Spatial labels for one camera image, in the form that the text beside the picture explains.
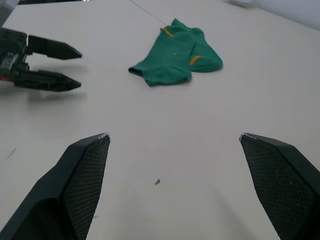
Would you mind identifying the green sock with yellow stripe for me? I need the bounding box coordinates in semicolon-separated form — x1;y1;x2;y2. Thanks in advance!
171;17;224;74
127;24;194;87

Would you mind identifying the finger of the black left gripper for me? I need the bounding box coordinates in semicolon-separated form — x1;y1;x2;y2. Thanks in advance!
13;69;83;93
27;34;83;61

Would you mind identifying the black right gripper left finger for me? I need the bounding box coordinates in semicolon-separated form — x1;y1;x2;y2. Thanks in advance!
0;133;112;240

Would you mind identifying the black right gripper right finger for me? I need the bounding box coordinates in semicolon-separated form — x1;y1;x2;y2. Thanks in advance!
239;132;320;240

